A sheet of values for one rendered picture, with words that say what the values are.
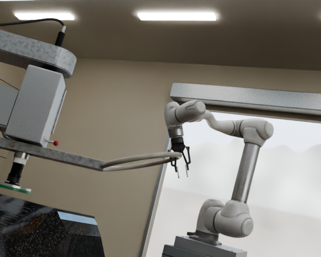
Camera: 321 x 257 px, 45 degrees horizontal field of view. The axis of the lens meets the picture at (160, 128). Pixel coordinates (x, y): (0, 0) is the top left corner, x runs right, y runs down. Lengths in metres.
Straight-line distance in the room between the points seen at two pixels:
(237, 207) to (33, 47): 1.50
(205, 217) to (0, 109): 1.38
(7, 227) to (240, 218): 1.28
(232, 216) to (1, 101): 1.47
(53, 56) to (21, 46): 0.19
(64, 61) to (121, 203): 5.19
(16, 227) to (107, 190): 5.74
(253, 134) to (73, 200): 5.72
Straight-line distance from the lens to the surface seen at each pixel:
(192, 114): 2.10
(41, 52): 2.32
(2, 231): 1.76
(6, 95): 2.27
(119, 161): 2.04
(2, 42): 2.38
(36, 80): 2.26
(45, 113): 2.20
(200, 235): 2.52
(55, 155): 2.20
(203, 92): 6.91
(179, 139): 2.22
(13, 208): 1.87
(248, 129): 2.49
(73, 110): 8.36
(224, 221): 2.40
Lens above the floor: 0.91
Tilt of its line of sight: 14 degrees up
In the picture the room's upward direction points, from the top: 14 degrees clockwise
